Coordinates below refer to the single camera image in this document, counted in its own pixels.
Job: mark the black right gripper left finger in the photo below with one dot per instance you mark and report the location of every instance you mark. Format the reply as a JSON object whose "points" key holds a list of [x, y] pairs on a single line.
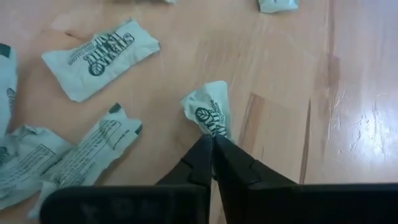
{"points": [[196, 168]]}

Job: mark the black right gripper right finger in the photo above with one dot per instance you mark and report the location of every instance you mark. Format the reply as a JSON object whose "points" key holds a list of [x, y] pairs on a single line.
{"points": [[236, 174]]}

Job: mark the white stevia sweetener packet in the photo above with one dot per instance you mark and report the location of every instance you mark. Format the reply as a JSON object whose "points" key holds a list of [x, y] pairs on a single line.
{"points": [[211, 99], [25, 161], [276, 5], [6, 74], [77, 77], [102, 140]]}

